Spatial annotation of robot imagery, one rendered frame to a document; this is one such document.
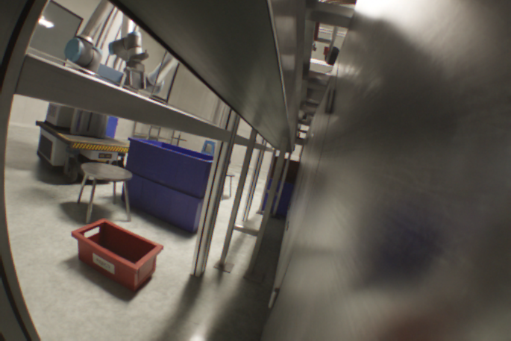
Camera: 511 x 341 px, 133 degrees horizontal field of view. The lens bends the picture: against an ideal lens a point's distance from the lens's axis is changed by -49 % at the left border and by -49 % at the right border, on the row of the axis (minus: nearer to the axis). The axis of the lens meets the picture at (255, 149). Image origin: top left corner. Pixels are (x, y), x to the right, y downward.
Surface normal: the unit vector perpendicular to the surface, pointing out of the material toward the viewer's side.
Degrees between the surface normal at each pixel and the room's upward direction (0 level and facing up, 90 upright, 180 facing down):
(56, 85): 90
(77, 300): 0
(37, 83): 90
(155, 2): 178
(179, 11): 178
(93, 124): 90
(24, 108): 90
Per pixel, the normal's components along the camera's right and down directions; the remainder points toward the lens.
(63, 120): 0.93, 0.23
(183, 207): -0.18, -0.04
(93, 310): 0.24, -0.97
